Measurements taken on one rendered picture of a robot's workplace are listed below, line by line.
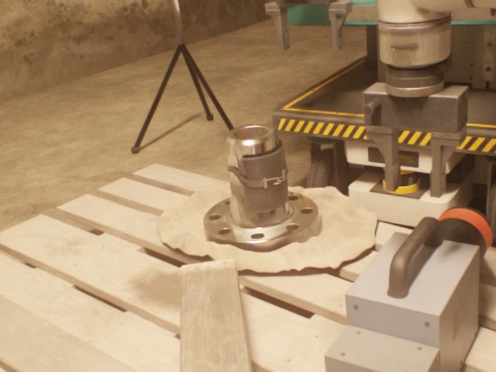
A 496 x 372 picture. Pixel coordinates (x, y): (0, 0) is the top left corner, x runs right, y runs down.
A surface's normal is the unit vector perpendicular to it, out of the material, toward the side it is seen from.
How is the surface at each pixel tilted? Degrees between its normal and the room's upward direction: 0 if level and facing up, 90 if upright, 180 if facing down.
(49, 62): 90
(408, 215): 90
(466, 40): 90
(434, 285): 0
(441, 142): 90
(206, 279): 0
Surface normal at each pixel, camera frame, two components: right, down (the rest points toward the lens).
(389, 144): -0.52, 0.40
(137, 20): 0.75, 0.20
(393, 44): -0.72, 0.35
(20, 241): -0.11, -0.91
